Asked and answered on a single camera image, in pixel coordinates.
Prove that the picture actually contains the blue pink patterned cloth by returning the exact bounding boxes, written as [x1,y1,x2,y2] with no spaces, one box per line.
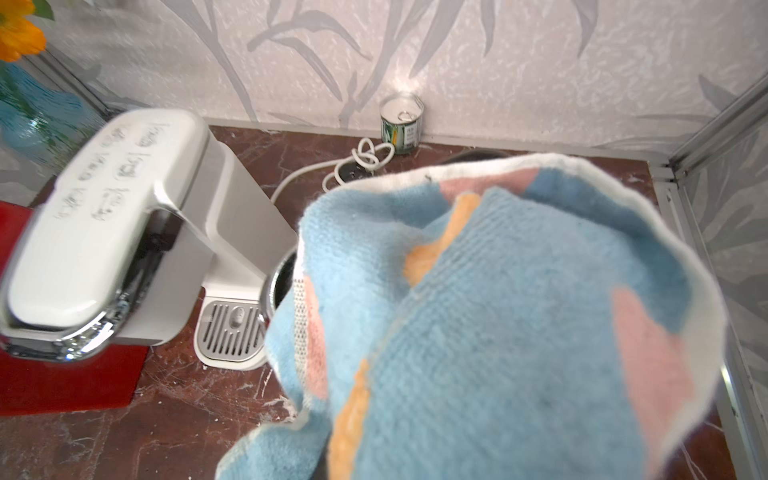
[216,154,728,479]

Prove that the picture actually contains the black coffee machine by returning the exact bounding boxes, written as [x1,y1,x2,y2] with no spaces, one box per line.
[259,248,297,327]

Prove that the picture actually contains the white coffee machine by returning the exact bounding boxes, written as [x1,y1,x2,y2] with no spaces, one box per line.
[1,109,297,371]

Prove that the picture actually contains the red coffee machine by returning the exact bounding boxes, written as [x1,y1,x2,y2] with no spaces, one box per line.
[1,202,148,417]

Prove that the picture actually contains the tin can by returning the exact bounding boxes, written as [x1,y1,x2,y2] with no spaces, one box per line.
[379,92,426,155]

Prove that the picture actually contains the blue glass vase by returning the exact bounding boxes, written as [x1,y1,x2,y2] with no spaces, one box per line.
[1,62,104,172]

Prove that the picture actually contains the orange yellow artificial flowers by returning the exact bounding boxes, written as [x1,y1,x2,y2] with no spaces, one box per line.
[0,0,54,63]

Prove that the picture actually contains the white power cable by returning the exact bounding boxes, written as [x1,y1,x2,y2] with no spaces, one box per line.
[269,137,397,205]

